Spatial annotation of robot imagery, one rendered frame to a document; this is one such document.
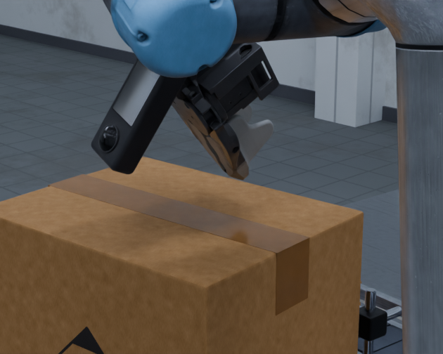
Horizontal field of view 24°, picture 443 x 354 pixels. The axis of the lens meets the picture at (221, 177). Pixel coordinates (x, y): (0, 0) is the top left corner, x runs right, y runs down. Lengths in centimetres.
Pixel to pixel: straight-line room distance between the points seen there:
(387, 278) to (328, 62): 424
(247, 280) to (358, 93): 485
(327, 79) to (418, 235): 544
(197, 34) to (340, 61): 505
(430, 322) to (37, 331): 68
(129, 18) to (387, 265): 103
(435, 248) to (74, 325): 64
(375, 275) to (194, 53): 96
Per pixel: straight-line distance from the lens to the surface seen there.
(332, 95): 580
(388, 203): 194
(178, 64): 70
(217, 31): 69
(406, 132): 37
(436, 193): 36
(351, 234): 100
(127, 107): 88
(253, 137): 96
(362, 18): 71
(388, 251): 171
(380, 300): 121
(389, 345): 129
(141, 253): 90
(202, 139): 97
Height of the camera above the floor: 145
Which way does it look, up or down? 18 degrees down
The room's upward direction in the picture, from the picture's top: straight up
